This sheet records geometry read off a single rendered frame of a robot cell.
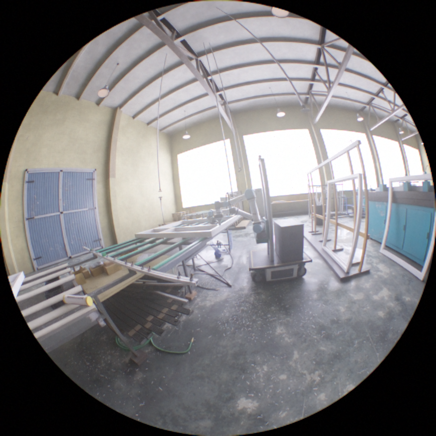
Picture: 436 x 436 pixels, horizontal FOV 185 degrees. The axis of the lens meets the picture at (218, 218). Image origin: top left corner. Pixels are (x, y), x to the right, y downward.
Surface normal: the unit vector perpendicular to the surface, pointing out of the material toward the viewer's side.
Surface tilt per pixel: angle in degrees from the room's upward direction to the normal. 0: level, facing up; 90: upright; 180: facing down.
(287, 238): 90
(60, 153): 90
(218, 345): 0
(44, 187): 90
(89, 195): 90
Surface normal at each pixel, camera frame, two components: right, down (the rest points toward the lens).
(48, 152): 0.93, -0.09
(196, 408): -0.13, -0.99
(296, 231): -0.20, 0.13
